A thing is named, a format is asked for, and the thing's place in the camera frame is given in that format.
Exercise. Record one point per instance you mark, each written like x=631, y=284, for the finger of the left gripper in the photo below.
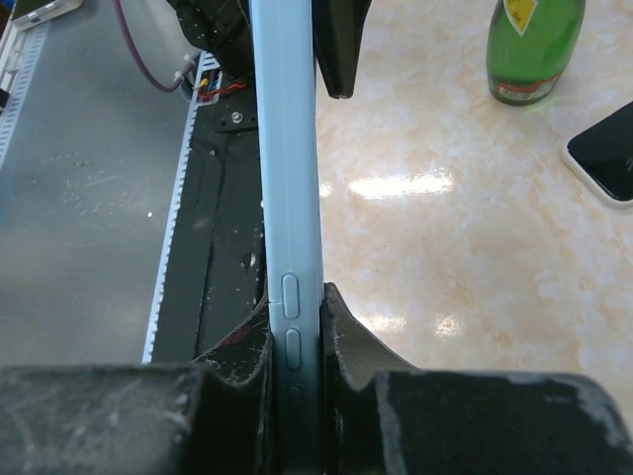
x=338, y=29

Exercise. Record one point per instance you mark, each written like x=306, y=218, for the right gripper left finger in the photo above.
x=208, y=416

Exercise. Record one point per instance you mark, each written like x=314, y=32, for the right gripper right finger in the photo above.
x=384, y=416

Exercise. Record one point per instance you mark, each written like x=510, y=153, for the phone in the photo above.
x=285, y=73
x=601, y=157

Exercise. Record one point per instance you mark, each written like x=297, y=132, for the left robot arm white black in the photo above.
x=222, y=28

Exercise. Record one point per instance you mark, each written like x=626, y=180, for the phone in white case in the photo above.
x=601, y=157

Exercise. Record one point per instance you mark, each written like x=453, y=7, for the green glass bottle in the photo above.
x=530, y=44

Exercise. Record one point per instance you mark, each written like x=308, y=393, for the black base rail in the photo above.
x=216, y=267

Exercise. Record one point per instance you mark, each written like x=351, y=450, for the white slotted cable duct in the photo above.
x=205, y=62

